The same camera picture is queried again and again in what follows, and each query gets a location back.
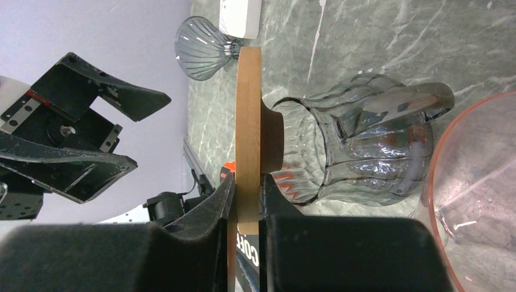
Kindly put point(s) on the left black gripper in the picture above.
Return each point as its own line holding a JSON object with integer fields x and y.
{"x": 47, "y": 152}

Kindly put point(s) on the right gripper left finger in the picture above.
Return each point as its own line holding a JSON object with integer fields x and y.
{"x": 194, "y": 253}

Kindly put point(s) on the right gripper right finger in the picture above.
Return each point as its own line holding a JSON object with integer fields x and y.
{"x": 323, "y": 253}

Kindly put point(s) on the orange coffee filter box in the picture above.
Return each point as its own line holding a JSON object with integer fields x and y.
{"x": 248, "y": 259}

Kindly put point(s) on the grey ribbed glass dripper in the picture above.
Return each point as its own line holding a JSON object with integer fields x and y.
{"x": 201, "y": 49}

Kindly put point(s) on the pink glass dripper cone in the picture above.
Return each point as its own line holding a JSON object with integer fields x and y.
{"x": 468, "y": 200}

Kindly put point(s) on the white square adapter box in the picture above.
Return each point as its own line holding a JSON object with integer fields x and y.
{"x": 240, "y": 18}

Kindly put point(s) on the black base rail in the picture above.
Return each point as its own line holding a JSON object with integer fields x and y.
{"x": 167, "y": 207}

